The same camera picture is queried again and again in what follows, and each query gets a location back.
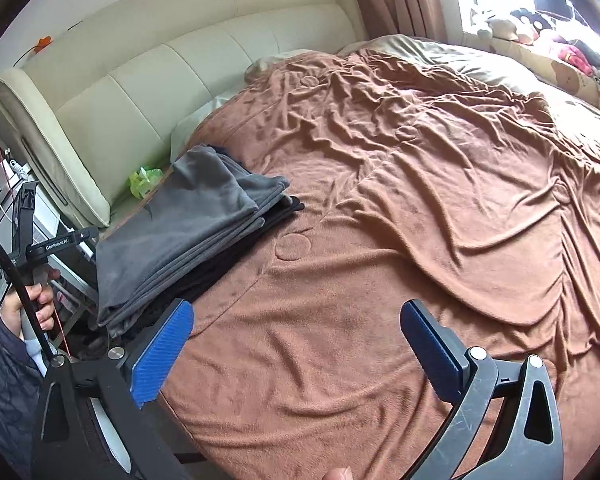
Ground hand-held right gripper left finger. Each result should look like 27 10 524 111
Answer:
30 298 196 480

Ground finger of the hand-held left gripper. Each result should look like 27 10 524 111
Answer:
15 180 37 261

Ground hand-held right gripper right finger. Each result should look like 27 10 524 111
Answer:
400 299 563 480

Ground grey t-shirt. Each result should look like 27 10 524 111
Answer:
95 145 290 331

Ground person's left forearm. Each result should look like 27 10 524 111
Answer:
0 305 51 461

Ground folded black clothes stack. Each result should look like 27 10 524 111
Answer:
125 197 306 341

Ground person's left hand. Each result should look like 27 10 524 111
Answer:
0 267 61 341

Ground grey bedside shelf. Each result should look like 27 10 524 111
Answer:
0 155 101 321

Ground green plastic bag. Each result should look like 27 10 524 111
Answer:
128 166 166 200

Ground brown blanket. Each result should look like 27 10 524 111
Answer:
160 35 600 480

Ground cream padded headboard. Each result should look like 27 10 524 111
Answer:
0 0 368 228

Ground bear print long cushion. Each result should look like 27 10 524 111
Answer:
462 32 600 121

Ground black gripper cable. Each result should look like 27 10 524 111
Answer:
0 225 66 366

